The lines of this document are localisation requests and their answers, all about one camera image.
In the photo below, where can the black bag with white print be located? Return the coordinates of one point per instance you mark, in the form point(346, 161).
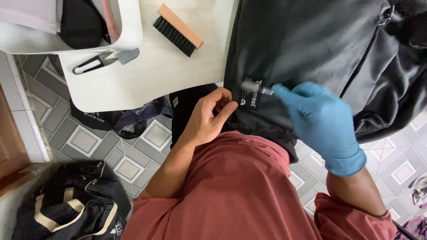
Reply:
point(110, 120)

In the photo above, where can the pale pink towel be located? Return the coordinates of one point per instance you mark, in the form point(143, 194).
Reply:
point(30, 13)

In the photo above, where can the black fabric bag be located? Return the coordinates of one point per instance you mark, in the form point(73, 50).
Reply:
point(186, 106)

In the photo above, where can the person's right fingers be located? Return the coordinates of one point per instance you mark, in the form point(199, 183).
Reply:
point(300, 91)

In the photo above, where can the person's left hand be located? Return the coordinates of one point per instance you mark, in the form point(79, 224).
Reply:
point(200, 123)

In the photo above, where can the person's right hand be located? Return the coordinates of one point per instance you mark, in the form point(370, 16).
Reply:
point(323, 130)

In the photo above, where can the purple cloth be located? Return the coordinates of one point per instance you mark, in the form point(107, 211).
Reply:
point(415, 228)

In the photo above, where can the black backpack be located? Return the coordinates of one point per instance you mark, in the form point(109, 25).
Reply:
point(300, 43)

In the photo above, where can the red shirt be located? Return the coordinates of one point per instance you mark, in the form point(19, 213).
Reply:
point(226, 193)

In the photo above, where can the black and grey scraper tool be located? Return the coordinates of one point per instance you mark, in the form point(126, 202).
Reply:
point(96, 62)

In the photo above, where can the black and beige bag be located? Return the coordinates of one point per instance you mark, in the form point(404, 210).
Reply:
point(76, 203)

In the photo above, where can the grey patterned cloth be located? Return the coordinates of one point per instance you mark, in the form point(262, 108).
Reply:
point(420, 191)

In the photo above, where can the black cap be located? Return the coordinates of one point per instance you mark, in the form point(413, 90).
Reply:
point(80, 26)

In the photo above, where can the wooden brush with black bristles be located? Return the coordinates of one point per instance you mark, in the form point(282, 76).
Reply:
point(178, 29)

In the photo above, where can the white plastic basin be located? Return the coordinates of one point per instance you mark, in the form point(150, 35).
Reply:
point(130, 33)

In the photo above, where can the brown wooden door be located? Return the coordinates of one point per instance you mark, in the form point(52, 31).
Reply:
point(11, 146)

